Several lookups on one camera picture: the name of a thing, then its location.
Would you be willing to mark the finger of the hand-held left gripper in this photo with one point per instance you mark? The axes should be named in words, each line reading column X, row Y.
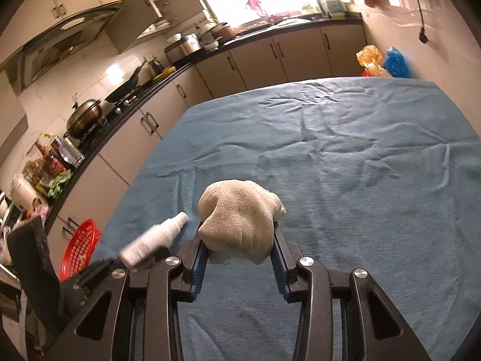
column 94, row 274

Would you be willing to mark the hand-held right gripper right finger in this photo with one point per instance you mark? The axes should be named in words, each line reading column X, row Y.
column 282, row 270

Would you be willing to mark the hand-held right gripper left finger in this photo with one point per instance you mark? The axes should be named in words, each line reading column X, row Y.
column 199, row 270

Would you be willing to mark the red plastic basket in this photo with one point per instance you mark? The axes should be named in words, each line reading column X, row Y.
column 80, row 244

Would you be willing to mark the beige knitted cloth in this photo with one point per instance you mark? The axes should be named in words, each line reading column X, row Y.
column 240, row 218

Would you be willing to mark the clear pink plastic bags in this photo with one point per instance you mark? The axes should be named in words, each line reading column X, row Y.
column 37, row 210

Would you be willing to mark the white electric kettle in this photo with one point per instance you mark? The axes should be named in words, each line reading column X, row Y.
column 25, row 195

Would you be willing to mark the green cloth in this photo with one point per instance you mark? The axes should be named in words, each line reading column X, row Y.
column 60, row 184

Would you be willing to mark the row of condiment bottles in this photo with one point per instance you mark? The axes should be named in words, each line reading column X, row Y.
column 49, row 161

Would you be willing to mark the glass pitcher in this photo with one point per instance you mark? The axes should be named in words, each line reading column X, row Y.
column 72, row 154

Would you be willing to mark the steel wok with lid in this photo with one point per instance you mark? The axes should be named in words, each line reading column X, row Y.
column 84, row 116

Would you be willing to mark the black gas stove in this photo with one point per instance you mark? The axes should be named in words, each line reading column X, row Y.
column 116, row 109

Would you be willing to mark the black frying pan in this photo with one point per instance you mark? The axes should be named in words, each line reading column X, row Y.
column 120, row 90

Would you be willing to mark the yellow plate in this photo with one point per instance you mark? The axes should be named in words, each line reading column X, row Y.
column 164, row 74

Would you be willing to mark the steel kettle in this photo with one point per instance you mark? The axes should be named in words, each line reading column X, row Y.
column 153, row 67

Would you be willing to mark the beige kitchen base cabinets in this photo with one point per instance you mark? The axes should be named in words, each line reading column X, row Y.
column 300, row 52

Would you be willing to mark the steel rice cooker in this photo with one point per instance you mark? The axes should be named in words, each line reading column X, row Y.
column 184, row 47

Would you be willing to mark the white bowl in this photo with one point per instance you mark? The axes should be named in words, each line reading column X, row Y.
column 211, row 46

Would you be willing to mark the range hood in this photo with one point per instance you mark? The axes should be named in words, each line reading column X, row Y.
column 64, row 37

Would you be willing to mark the yellow plastic bag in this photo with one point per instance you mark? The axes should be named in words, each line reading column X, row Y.
column 372, row 60

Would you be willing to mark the blue plastic bag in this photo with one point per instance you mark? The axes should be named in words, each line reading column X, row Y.
column 397, row 64

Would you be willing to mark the dark cooking pot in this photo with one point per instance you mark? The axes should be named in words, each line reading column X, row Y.
column 222, row 32

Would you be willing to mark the red cloth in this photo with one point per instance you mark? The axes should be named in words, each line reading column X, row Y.
column 258, row 7

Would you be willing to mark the blue white box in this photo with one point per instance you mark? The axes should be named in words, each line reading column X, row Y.
column 333, row 4

